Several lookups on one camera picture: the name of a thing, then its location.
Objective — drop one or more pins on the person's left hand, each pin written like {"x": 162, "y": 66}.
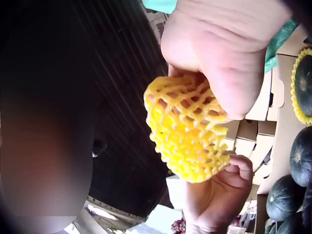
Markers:
{"x": 214, "y": 202}

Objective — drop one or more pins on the person's right hand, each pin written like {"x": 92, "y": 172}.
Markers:
{"x": 207, "y": 36}

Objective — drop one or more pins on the person's left thumb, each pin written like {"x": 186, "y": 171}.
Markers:
{"x": 243, "y": 165}

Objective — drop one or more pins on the person's right fingers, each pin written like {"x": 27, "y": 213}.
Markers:
{"x": 175, "y": 72}

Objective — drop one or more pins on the person's right thumb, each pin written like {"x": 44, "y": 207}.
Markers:
{"x": 234, "y": 82}

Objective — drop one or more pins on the yellow foam fruit net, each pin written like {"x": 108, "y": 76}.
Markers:
{"x": 185, "y": 136}

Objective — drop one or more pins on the stack of cardboard cartons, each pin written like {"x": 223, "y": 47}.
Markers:
{"x": 265, "y": 126}

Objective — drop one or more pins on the dark green watermelon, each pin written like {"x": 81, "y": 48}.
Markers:
{"x": 302, "y": 156}
{"x": 307, "y": 209}
{"x": 282, "y": 225}
{"x": 284, "y": 197}
{"x": 304, "y": 85}

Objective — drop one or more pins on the green mesh cloth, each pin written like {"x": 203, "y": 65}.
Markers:
{"x": 277, "y": 43}

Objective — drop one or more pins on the yellow foam net sleeve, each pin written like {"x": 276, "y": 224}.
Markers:
{"x": 296, "y": 112}

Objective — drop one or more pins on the white foam box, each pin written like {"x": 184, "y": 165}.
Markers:
{"x": 175, "y": 192}

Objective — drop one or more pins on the red mesh bag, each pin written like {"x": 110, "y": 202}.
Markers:
{"x": 178, "y": 226}

